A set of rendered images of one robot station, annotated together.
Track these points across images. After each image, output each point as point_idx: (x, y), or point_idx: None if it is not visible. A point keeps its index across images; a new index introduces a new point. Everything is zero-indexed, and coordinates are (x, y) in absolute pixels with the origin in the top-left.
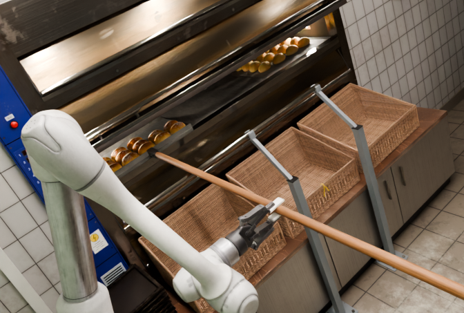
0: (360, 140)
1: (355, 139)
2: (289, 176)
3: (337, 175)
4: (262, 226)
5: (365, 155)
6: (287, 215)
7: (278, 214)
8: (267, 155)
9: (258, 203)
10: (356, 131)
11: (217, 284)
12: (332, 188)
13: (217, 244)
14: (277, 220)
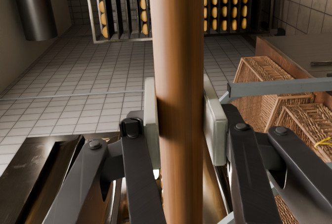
0: (248, 86)
1: (248, 95)
2: (271, 183)
3: (304, 125)
4: (235, 190)
5: (274, 84)
6: (167, 11)
7: (205, 103)
8: (228, 222)
9: (181, 220)
10: (233, 90)
11: None
12: (329, 134)
13: None
14: (238, 112)
